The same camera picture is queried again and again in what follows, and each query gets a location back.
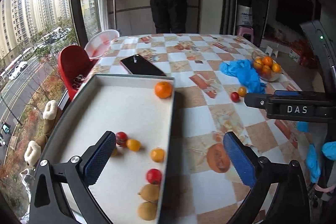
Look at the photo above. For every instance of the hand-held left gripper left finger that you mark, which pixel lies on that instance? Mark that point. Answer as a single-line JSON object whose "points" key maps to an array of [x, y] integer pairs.
{"points": [[101, 155]]}

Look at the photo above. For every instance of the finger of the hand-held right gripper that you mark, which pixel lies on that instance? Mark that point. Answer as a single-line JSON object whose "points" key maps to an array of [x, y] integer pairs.
{"points": [[287, 93], [256, 101]]}

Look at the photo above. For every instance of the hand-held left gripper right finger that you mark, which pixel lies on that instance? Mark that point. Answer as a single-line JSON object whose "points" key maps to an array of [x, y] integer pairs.
{"points": [[240, 161]]}

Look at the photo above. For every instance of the red cherry tomato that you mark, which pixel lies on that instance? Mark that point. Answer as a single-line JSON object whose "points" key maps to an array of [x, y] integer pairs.
{"points": [[235, 96], [121, 138], [154, 176]]}

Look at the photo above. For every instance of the grey white shallow tray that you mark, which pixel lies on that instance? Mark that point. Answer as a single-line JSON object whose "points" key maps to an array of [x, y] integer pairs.
{"points": [[126, 108]]}

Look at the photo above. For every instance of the round brown fruit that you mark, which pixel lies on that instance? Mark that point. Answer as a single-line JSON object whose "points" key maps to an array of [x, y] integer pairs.
{"points": [[150, 192], [147, 211]]}

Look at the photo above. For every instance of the large orange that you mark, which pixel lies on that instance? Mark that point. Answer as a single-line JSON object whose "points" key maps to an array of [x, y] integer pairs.
{"points": [[163, 89]]}

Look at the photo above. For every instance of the person's right hand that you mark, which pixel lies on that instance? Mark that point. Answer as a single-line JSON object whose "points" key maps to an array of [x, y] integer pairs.
{"points": [[329, 149]]}

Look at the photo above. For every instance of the clear glass bowl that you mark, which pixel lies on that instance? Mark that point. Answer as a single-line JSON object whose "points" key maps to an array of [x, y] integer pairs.
{"points": [[271, 78]]}

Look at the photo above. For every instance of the small orange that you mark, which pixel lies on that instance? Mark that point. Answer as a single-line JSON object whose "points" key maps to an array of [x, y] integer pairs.
{"points": [[258, 62], [265, 70], [276, 67], [267, 60]]}

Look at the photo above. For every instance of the stack of red boxes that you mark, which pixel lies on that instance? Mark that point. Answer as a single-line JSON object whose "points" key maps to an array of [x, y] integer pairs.
{"points": [[304, 54]]}

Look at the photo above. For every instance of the checkered printed tablecloth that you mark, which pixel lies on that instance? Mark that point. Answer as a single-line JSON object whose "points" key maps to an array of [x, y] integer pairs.
{"points": [[199, 113]]}

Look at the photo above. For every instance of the brown fleece-lined boot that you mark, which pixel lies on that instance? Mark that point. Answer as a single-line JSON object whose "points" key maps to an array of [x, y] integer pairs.
{"points": [[51, 119], [35, 151]]}

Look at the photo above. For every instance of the pink plastic stool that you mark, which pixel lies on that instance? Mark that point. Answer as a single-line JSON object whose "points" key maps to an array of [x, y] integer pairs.
{"points": [[245, 32]]}

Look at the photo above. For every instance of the white paper bag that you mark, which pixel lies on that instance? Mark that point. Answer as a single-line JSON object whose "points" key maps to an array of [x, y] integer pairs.
{"points": [[244, 16]]}

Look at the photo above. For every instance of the red chair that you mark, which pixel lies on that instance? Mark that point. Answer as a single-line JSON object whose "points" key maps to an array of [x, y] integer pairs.
{"points": [[71, 61]]}

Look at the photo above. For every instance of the black smartphone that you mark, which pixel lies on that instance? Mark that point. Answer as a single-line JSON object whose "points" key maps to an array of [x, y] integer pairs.
{"points": [[141, 65]]}

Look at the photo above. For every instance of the white pink plastic basin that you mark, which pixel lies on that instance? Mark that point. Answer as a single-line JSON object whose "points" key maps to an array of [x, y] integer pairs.
{"points": [[101, 43]]}

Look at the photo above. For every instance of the white kitchen counter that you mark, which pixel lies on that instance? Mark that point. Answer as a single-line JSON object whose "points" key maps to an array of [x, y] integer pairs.
{"points": [[131, 6]]}

